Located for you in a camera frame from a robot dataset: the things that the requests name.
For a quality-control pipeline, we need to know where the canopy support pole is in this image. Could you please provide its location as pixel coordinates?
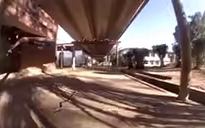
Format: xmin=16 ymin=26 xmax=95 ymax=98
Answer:
xmin=115 ymin=42 xmax=120 ymax=70
xmin=171 ymin=0 xmax=194 ymax=102

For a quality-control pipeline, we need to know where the tree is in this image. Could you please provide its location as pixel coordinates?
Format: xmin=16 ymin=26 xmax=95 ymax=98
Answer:
xmin=151 ymin=43 xmax=170 ymax=68
xmin=172 ymin=9 xmax=205 ymax=70
xmin=125 ymin=48 xmax=150 ymax=70

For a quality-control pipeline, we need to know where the concrete path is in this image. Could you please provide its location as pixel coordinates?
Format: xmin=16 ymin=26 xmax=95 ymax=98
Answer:
xmin=0 ymin=67 xmax=205 ymax=128

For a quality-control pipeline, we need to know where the walkway canopy roof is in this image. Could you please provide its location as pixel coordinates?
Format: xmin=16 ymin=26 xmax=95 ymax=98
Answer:
xmin=36 ymin=0 xmax=150 ymax=62

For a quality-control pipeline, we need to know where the white building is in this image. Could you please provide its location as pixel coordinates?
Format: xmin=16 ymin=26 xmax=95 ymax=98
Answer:
xmin=117 ymin=48 xmax=176 ymax=69

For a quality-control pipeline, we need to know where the dark concrete kerb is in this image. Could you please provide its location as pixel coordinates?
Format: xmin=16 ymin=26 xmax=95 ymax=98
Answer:
xmin=120 ymin=69 xmax=205 ymax=109

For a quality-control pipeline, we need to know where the red brick building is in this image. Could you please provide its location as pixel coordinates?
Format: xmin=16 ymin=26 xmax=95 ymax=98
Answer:
xmin=0 ymin=0 xmax=59 ymax=76

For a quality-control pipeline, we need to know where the bare reddish dirt ground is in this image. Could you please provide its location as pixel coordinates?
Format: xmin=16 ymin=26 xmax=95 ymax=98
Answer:
xmin=136 ymin=66 xmax=205 ymax=93

